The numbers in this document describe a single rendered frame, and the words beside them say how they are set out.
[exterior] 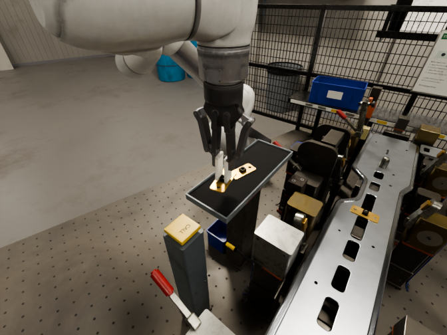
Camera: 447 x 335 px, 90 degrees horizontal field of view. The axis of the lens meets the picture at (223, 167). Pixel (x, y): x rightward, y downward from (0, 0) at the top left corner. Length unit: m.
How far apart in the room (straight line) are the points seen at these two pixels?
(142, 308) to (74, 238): 0.49
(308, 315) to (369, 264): 0.24
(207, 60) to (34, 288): 1.05
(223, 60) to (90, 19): 0.18
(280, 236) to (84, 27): 0.53
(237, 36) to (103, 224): 1.07
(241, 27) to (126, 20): 0.16
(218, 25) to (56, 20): 0.19
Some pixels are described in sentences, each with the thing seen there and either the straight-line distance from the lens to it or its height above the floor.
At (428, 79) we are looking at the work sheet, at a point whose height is 1.22.
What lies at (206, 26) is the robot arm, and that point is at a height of 1.55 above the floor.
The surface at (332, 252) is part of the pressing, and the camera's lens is 0.75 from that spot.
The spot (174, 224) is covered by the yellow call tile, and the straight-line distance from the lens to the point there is 0.54.
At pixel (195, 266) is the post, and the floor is 1.04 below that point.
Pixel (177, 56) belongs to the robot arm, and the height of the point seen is 1.39.
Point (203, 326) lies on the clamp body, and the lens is 0.54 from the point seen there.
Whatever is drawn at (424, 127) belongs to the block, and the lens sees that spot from 1.51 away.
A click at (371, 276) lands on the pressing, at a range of 0.75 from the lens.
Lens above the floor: 1.57
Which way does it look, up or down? 37 degrees down
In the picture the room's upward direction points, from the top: straight up
